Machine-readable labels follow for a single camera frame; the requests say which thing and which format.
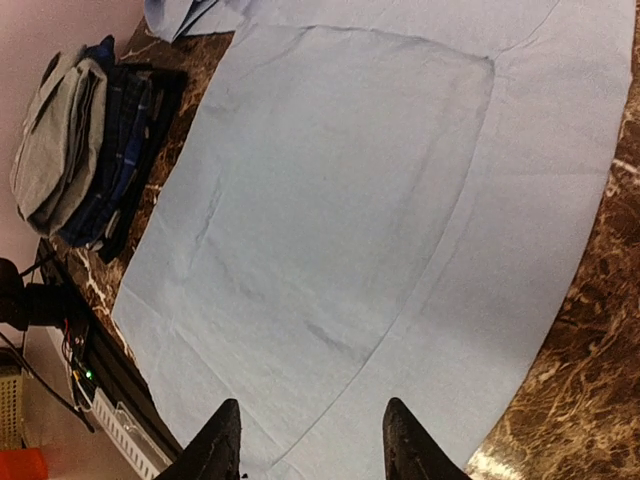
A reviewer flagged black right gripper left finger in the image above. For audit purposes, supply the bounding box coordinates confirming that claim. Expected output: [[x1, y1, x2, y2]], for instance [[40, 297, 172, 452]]
[[159, 399, 241, 480]]

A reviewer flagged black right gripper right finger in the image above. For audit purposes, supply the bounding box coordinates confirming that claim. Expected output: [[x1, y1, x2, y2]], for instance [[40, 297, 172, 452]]
[[382, 397, 470, 480]]

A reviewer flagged light blue long sleeve shirt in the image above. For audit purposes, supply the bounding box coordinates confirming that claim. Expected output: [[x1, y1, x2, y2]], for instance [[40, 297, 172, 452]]
[[113, 1, 635, 479]]

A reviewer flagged orange object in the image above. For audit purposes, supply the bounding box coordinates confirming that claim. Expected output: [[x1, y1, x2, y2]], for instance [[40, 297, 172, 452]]
[[0, 448, 49, 480]]

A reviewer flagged folded grey button shirt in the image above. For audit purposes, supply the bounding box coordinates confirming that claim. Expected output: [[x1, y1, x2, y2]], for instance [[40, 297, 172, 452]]
[[10, 46, 108, 237]]

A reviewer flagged folded black printed shirt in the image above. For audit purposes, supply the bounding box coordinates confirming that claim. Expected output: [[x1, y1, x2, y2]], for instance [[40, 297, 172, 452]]
[[95, 64, 188, 264]]

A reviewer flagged folded navy plaid shirt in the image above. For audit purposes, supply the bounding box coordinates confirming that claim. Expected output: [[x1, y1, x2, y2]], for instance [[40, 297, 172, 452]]
[[58, 35, 152, 248]]

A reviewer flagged white slotted cable duct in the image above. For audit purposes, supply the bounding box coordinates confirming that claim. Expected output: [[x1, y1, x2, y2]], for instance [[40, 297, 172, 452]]
[[92, 388, 172, 480]]

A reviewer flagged black front rail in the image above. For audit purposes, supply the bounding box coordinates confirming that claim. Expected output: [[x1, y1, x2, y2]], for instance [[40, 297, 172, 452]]
[[41, 254, 182, 460]]

